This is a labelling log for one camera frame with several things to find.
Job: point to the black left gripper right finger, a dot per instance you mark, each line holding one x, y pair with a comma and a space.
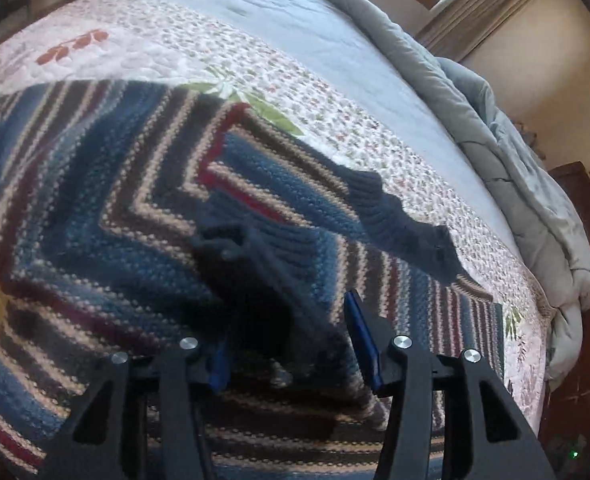
486, 435

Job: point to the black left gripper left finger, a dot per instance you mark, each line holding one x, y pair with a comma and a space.
106, 433

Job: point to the striped blue knit sweater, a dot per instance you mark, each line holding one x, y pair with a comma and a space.
132, 214

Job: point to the grey rumpled comforter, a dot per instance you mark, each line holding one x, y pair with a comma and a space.
547, 228

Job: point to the floral white quilt bedspread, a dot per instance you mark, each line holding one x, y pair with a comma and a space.
243, 51

